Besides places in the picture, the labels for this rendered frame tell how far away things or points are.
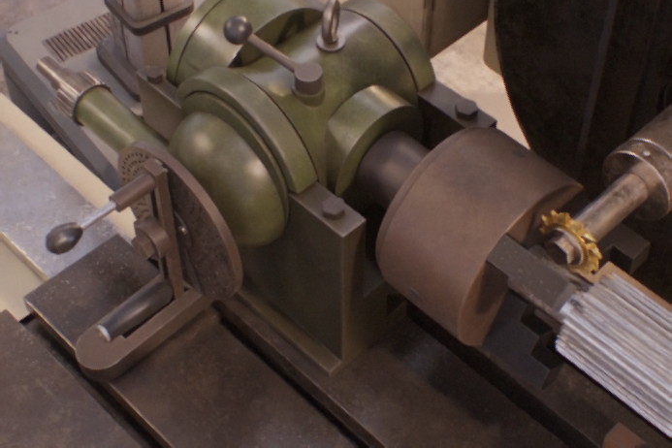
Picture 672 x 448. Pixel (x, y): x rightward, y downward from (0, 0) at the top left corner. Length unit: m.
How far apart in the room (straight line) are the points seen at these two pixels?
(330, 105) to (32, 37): 1.73
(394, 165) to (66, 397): 0.44
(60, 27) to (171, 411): 1.69
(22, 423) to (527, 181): 0.59
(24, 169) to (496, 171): 0.99
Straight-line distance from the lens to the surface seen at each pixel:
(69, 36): 2.91
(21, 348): 1.44
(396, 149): 1.26
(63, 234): 1.17
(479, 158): 1.18
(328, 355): 1.38
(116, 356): 1.38
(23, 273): 1.89
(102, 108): 1.38
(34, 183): 1.96
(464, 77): 3.15
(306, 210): 1.23
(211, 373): 1.39
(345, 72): 1.28
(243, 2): 1.34
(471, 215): 1.14
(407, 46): 1.33
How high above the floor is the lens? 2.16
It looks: 49 degrees down
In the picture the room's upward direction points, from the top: straight up
